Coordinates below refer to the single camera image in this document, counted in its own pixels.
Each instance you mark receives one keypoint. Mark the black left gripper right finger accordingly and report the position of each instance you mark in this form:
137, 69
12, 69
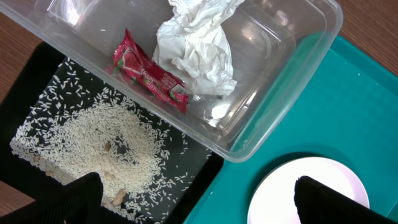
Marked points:
316, 203

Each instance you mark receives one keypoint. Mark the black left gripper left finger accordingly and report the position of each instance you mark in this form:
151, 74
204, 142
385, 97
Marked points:
77, 202

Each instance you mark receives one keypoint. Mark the white plate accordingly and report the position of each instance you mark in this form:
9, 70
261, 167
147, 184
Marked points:
273, 199

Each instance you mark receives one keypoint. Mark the white rice pile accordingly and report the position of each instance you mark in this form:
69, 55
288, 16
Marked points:
151, 172

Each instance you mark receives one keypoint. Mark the red snack wrapper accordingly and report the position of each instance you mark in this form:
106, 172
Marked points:
130, 60

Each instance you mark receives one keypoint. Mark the white napkin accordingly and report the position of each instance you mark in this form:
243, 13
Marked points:
192, 45

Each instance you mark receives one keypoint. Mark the black plastic tray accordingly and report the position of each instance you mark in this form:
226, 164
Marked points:
33, 79

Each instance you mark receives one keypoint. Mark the teal serving tray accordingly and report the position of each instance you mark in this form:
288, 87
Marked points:
347, 112

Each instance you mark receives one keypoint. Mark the clear plastic bin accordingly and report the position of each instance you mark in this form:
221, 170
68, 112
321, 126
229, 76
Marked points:
276, 46

